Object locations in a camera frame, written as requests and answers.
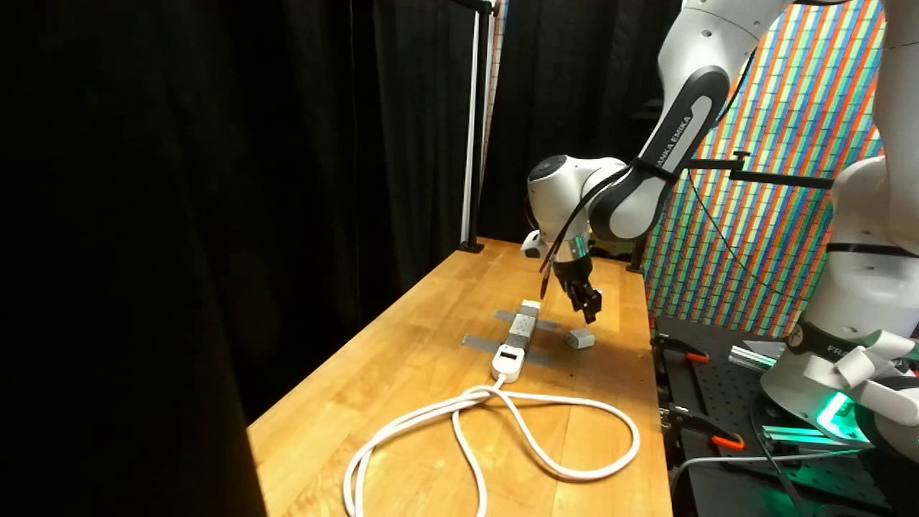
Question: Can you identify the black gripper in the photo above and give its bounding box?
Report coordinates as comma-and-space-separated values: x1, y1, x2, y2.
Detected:
554, 255, 603, 324

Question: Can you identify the white charger head cube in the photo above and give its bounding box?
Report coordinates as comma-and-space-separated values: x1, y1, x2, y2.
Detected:
568, 327, 594, 350

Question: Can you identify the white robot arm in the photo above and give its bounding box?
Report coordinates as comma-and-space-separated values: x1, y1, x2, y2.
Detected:
526, 0, 919, 463

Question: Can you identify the grey tape strip rear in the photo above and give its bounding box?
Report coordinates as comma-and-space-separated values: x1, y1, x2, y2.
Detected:
493, 311, 562, 337

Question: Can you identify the grey tape strip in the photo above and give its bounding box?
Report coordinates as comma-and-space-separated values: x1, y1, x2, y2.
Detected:
462, 337, 554, 368
493, 311, 562, 337

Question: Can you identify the grey tape strip front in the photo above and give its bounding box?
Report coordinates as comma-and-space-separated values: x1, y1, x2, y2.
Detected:
462, 337, 554, 368

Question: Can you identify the silver vertical pole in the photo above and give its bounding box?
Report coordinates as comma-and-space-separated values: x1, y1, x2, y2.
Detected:
458, 0, 493, 253

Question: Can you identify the colourful striped board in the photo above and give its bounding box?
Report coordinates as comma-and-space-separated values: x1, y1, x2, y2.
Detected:
641, 0, 884, 337

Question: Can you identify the black optical breadboard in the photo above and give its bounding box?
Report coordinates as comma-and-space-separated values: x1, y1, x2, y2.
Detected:
653, 319, 919, 517

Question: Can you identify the black curtain backdrop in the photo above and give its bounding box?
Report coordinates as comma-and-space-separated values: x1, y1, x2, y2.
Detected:
0, 0, 684, 517

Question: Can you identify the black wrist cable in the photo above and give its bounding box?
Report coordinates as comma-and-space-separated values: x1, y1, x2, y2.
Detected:
538, 160, 644, 298

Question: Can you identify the orange handled clamp upper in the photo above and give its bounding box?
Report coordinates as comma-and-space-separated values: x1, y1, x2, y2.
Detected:
653, 334, 713, 365

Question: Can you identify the orange handled clamp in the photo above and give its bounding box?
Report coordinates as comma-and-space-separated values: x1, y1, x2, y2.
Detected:
653, 334, 713, 365
660, 403, 748, 450

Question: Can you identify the orange handled clamp lower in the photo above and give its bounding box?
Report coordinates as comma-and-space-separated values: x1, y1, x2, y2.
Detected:
660, 403, 748, 450

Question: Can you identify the white power cord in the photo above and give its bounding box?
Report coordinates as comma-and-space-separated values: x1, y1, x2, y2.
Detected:
340, 373, 644, 517

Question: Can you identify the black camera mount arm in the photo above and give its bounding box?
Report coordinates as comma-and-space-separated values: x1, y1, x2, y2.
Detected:
687, 149, 834, 190

